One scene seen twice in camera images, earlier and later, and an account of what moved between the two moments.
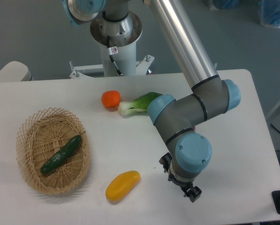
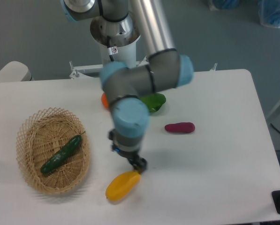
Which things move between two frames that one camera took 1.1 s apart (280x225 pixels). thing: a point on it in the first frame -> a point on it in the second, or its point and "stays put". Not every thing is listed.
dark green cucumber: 62,153 stays put
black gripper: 192,192 -> 128,147
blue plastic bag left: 226,4 stays put
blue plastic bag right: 274,13 stays put
